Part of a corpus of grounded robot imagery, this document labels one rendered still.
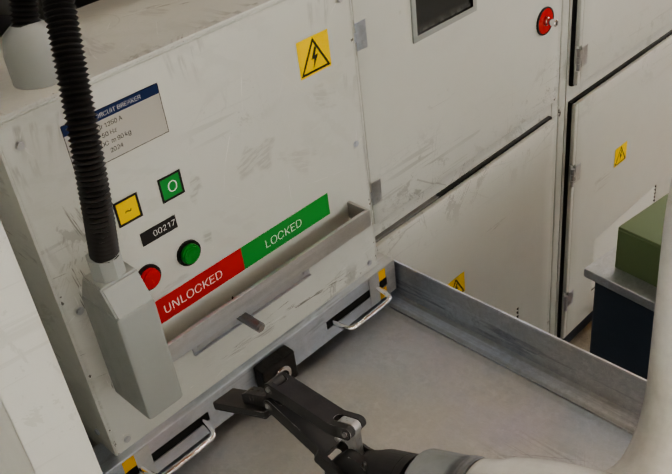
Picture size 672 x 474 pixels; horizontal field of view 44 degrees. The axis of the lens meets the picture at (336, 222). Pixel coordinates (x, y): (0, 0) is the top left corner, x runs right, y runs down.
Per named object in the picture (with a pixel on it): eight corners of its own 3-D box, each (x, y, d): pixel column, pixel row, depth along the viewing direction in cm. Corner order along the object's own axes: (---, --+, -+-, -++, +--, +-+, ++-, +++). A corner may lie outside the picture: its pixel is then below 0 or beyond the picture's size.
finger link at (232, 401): (265, 419, 78) (263, 412, 77) (213, 409, 82) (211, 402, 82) (286, 403, 80) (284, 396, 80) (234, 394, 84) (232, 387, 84)
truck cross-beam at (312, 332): (397, 288, 136) (394, 258, 132) (117, 505, 106) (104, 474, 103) (374, 277, 139) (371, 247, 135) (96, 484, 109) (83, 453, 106)
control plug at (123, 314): (185, 396, 94) (149, 273, 84) (150, 422, 91) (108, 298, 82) (146, 366, 99) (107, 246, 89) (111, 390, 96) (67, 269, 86)
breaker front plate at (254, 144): (382, 274, 132) (351, -26, 105) (125, 467, 105) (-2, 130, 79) (376, 271, 133) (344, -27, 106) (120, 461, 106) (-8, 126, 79)
